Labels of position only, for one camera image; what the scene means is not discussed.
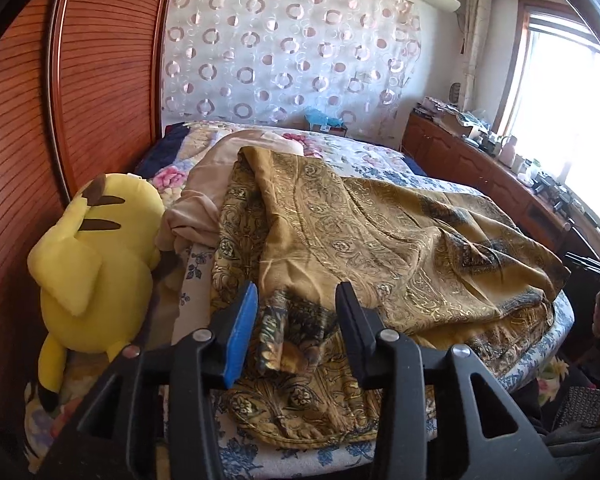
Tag long wooden cabinet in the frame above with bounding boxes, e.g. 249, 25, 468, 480
401, 110, 600, 266

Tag wood-framed window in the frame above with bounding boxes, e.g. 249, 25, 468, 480
495, 0, 600, 233

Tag grey cloth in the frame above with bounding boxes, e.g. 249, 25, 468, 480
542, 422, 600, 466

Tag cardboard box with blue bag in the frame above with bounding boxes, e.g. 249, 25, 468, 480
304, 108, 348, 136

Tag pale window curtain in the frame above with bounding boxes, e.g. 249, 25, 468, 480
457, 0, 493, 111

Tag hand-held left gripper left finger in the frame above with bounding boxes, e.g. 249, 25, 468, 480
55, 280, 259, 480

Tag golden patterned garment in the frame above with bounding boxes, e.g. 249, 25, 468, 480
212, 146, 572, 443

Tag blue floral bed cover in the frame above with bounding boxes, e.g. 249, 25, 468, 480
162, 160, 576, 480

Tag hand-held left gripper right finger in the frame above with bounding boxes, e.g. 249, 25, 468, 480
334, 281, 563, 480

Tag dark patterned cloth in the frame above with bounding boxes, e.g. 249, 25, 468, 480
555, 385, 600, 431

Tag pile of household clutter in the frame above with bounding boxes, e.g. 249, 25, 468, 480
412, 96, 491, 138

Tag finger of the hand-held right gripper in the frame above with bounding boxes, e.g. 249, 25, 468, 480
564, 251, 600, 275

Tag black handheld device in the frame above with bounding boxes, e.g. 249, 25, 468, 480
552, 195, 581, 218
535, 172, 561, 196

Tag beige cloth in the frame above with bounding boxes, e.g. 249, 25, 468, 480
155, 129, 326, 256

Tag circle-patterned sheer curtain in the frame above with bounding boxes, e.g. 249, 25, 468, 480
160, 0, 423, 136

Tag pink floral quilt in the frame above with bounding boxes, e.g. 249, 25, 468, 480
145, 120, 416, 201

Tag pale floral bedsheet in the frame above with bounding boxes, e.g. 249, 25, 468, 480
535, 355, 573, 408
22, 350, 131, 461

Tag yellow plush toy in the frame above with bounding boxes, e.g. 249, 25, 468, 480
27, 172, 166, 413

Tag wooden louvered wardrobe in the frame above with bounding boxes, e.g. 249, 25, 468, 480
0, 0, 178, 461

